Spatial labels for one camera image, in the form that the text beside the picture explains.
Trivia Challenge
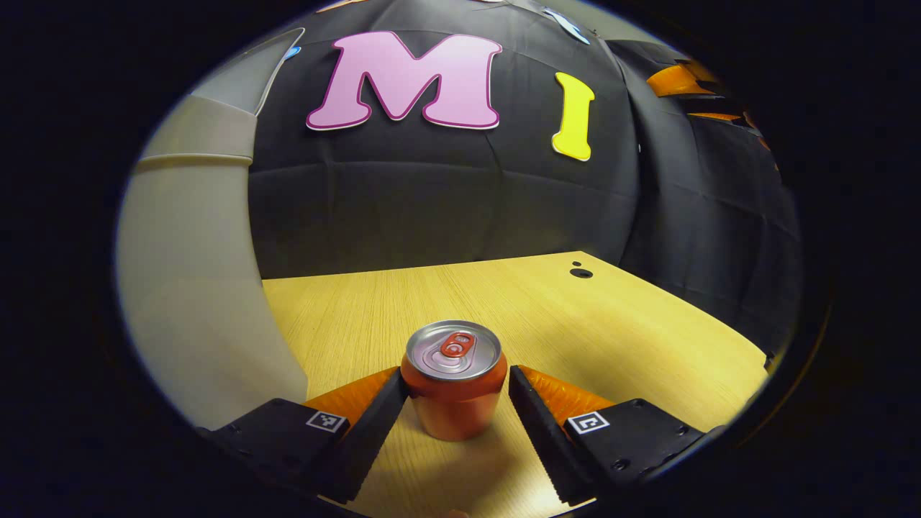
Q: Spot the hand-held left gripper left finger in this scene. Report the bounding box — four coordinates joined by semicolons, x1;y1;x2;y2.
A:
196;365;411;505

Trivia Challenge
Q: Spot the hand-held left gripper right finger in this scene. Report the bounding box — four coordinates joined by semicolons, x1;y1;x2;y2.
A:
508;365;712;507

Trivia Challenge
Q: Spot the orange pop can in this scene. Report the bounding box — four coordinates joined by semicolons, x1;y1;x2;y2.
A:
400;319;509;442

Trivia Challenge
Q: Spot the white desktop garbage bin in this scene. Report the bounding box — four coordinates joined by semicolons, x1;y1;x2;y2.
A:
115;27;310;432

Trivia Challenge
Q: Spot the wooden desktop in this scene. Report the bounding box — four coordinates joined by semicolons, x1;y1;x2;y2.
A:
260;250;771;518

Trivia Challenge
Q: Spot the black backdrop cloth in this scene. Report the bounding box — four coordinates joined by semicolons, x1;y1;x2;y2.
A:
247;0;804;355

